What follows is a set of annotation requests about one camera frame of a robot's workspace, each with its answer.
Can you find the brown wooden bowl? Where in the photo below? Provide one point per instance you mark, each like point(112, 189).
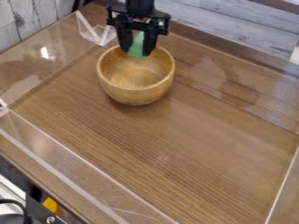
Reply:
point(135, 81)

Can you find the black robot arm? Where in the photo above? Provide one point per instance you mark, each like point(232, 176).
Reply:
point(133, 4)

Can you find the green rectangular block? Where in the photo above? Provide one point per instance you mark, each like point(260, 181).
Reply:
point(135, 49)

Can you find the clear acrylic corner bracket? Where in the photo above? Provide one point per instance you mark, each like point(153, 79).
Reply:
point(100, 35)

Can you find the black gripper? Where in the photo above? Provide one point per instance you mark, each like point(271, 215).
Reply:
point(145, 19)

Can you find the black device with yellow label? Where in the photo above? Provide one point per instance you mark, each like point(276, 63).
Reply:
point(44, 209)

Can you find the clear acrylic front wall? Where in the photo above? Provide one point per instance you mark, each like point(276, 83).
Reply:
point(112, 171)

